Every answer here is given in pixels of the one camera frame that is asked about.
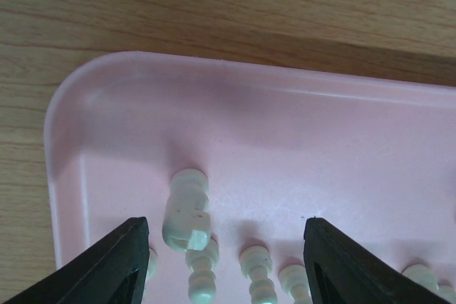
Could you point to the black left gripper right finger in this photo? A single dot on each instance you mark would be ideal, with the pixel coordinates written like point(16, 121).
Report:
point(340, 270)

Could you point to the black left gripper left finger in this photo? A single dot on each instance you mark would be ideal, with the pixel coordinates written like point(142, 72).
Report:
point(113, 270)

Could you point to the light wooden knight piece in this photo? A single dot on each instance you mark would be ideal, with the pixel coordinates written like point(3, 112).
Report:
point(187, 224)

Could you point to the light wooden pawn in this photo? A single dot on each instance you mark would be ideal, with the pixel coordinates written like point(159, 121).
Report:
point(202, 280)
point(151, 265)
point(423, 276)
point(294, 282)
point(256, 266)

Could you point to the pink plastic tray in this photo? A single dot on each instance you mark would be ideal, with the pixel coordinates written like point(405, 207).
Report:
point(376, 158)

